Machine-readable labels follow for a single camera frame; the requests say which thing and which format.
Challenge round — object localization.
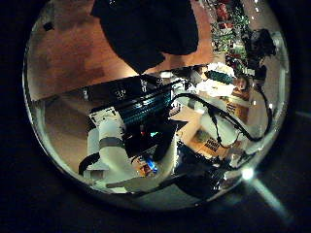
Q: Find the thick black cable sleeve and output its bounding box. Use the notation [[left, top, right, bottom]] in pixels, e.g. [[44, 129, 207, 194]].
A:
[[78, 151, 101, 177]]

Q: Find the black control box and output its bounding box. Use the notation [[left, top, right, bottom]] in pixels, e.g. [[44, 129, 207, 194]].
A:
[[117, 87, 174, 126]]

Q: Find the black tripod stand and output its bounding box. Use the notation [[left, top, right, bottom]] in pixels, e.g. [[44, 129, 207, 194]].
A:
[[245, 28, 277, 83]]

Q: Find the dark slatted grille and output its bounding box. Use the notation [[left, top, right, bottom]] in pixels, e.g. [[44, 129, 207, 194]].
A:
[[203, 137, 222, 152]]

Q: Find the black cable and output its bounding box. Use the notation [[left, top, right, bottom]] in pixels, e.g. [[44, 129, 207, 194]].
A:
[[170, 84, 274, 144]]

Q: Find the black piece of clothing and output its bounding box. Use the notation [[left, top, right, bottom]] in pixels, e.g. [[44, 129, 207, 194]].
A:
[[89, 0, 199, 75]]

